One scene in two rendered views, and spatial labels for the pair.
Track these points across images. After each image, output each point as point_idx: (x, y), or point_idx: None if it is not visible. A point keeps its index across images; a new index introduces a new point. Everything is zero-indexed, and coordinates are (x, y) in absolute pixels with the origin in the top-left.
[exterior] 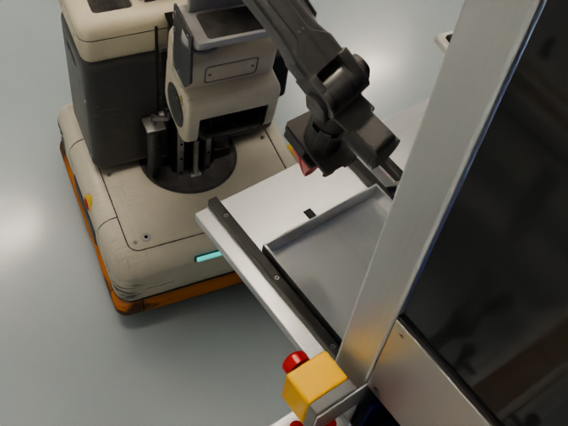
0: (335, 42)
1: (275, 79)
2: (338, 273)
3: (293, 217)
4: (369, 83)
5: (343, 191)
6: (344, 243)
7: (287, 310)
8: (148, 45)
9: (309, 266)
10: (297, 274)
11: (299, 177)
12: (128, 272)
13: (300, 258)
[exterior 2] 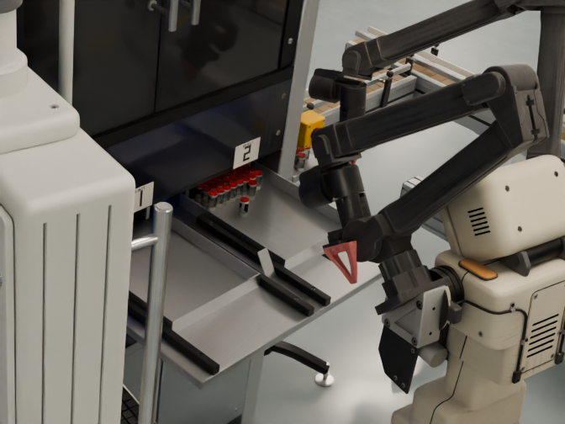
0: (371, 39)
1: (401, 414)
2: (298, 225)
3: (340, 254)
4: (342, 55)
5: (308, 273)
6: (298, 241)
7: None
8: None
9: (319, 227)
10: (326, 223)
11: (346, 280)
12: None
13: (327, 231)
